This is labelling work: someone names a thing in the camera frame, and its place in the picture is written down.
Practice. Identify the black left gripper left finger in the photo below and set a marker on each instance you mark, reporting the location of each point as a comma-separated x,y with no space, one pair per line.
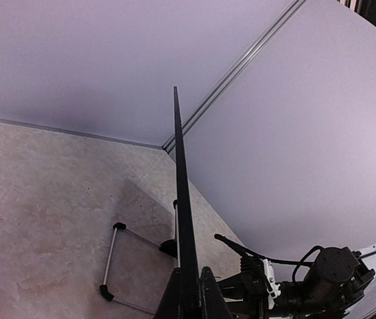
170,303

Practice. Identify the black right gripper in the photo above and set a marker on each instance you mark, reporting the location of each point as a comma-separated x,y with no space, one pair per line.
247,294

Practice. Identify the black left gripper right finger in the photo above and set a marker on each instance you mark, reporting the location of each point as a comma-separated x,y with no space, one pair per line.
213,304

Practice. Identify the black framed whiteboard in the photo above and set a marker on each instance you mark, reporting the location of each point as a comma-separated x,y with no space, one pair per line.
184,233

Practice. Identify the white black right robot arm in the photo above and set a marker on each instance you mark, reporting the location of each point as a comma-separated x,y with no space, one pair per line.
327,282

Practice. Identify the back aluminium base rail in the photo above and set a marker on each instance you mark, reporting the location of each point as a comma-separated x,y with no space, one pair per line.
76,133

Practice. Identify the right aluminium frame post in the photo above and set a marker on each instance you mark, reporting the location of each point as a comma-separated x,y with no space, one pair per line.
241,64

